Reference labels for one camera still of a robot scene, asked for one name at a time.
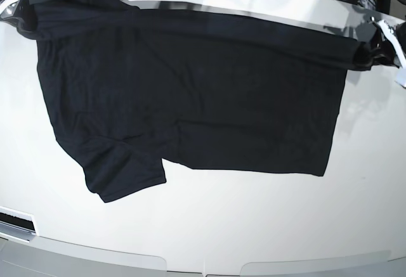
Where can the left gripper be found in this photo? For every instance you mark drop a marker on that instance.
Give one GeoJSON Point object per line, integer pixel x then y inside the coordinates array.
{"type": "Point", "coordinates": [371, 54]}

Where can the black t-shirt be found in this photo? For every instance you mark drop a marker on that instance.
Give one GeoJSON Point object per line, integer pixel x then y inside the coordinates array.
{"type": "Point", "coordinates": [126, 89]}

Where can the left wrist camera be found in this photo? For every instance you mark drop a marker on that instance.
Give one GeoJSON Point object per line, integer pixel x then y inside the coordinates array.
{"type": "Point", "coordinates": [401, 77]}

